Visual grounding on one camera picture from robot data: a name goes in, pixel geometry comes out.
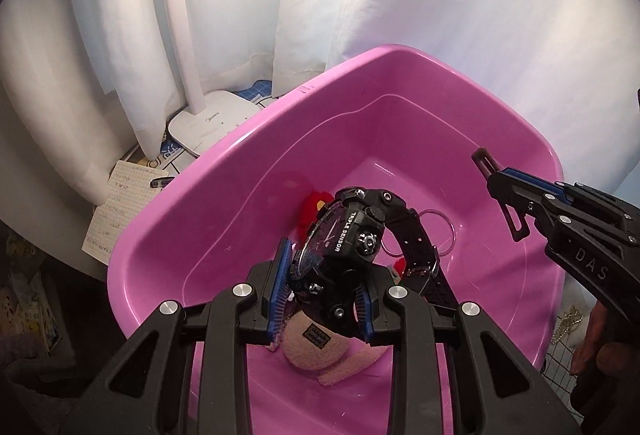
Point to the white black grid tablecloth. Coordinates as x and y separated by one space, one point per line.
188 136

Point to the person's right hand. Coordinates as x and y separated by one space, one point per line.
603 347

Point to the beige fuzzy round pouch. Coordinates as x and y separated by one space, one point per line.
309 346

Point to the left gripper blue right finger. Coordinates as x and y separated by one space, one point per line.
405 324

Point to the black wrist watch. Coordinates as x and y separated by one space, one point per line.
331 275

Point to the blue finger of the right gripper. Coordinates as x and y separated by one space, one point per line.
518 195
544 185

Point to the black pen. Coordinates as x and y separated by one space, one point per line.
161 182

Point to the brown hair clip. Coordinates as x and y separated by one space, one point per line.
500 188

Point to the handwritten paper note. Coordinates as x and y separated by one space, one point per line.
129 192

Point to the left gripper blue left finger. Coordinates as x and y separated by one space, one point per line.
249 313

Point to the pink strawberry plush headband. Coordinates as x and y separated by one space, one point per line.
360 354

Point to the white curtain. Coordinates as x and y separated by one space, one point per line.
89 78

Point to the small silver bangle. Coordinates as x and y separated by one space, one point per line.
390 246

